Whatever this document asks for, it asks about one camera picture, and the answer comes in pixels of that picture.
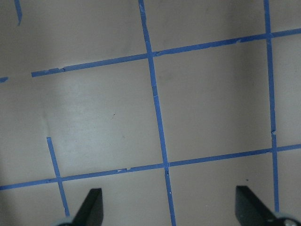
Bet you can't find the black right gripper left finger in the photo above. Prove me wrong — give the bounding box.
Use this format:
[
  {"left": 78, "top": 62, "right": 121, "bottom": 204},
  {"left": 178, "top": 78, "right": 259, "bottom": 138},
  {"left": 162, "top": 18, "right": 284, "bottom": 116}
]
[{"left": 72, "top": 188, "right": 104, "bottom": 226}]

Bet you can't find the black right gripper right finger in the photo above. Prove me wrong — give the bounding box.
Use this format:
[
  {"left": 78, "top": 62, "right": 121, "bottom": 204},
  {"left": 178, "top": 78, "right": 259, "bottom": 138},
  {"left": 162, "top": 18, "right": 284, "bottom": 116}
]
[{"left": 235, "top": 186, "right": 281, "bottom": 226}]

